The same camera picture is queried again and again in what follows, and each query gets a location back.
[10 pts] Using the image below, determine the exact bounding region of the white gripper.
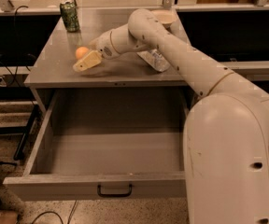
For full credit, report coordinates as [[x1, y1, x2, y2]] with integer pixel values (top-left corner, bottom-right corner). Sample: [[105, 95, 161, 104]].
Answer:
[[73, 31, 120, 72]]

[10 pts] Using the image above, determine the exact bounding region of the orange fruit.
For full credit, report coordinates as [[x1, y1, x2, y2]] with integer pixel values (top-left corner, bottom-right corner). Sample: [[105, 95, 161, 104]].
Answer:
[[75, 47, 89, 60]]

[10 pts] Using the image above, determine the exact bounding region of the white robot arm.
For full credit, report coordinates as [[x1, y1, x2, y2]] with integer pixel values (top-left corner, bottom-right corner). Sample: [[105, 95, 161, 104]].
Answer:
[[74, 9, 269, 224]]

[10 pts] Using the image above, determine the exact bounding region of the open grey top drawer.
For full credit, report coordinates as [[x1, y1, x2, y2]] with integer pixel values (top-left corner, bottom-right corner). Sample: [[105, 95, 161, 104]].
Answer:
[[4, 87, 187, 201]]

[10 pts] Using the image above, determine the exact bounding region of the grey cabinet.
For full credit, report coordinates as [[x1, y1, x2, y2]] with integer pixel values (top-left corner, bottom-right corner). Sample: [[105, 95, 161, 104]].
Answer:
[[25, 8, 185, 112]]

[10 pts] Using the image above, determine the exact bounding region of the green soda can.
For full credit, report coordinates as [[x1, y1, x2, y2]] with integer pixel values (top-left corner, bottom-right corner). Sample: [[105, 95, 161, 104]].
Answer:
[[60, 0, 79, 33]]

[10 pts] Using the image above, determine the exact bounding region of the clear plastic water bottle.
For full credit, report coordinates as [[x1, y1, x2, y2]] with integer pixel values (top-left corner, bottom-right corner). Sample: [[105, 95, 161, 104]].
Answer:
[[137, 49, 170, 73]]

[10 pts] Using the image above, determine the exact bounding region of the white paper bowl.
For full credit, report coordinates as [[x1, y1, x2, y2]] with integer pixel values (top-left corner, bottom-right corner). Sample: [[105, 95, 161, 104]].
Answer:
[[152, 9, 177, 28]]

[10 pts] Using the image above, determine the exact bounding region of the black table leg left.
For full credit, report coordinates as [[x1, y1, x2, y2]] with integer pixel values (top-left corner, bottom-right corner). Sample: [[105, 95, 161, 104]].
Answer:
[[13, 105, 39, 161]]

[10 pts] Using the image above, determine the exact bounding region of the black drawer handle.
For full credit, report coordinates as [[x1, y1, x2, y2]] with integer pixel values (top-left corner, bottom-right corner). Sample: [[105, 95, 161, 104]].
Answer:
[[97, 184, 133, 198]]

